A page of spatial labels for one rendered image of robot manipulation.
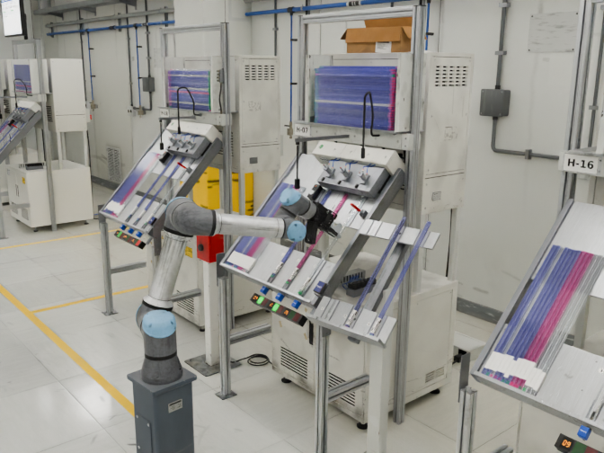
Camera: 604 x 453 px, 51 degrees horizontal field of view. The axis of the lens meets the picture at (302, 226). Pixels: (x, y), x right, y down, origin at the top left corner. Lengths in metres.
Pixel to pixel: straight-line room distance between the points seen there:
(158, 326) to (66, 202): 4.81
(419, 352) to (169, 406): 1.33
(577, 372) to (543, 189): 2.22
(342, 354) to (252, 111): 1.72
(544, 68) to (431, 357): 1.84
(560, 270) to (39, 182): 5.58
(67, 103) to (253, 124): 3.25
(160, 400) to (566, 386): 1.34
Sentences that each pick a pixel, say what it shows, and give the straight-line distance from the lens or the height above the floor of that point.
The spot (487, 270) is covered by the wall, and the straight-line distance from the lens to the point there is 4.42.
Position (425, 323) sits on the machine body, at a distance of 3.16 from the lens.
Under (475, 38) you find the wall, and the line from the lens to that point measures 4.35.
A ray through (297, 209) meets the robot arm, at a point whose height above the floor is 1.11.
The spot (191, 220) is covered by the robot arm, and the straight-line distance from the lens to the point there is 2.24.
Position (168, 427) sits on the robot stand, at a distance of 2.44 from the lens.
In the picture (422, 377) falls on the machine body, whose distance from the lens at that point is 3.29.
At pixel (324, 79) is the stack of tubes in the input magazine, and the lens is 3.05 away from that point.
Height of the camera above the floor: 1.64
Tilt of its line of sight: 14 degrees down
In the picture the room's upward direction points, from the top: 1 degrees clockwise
